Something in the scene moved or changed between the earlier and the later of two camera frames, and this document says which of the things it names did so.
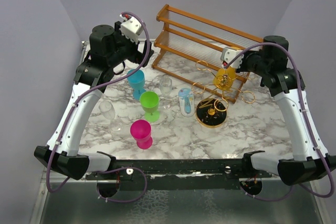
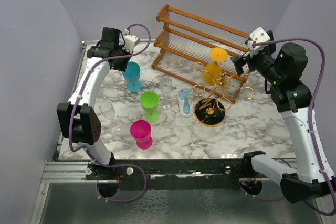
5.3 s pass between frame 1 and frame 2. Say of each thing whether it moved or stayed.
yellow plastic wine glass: moved
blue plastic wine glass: moved
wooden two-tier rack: stayed
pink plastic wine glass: stayed
